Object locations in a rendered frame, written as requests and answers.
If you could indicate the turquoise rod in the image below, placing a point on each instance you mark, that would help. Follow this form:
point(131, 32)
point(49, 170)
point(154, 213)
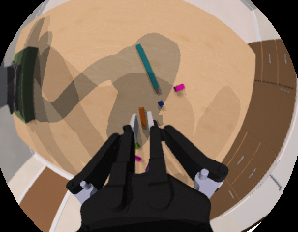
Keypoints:
point(147, 66)

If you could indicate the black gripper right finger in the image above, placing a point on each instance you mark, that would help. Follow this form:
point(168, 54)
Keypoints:
point(207, 174)

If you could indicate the orange rod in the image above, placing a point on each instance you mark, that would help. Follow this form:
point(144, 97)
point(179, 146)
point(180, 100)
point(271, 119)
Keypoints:
point(142, 116)

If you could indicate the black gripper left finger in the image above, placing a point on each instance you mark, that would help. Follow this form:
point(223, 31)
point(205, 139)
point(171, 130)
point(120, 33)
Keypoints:
point(109, 161)

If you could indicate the small magenta block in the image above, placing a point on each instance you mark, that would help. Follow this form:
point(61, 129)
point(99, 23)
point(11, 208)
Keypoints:
point(137, 158)
point(179, 87)

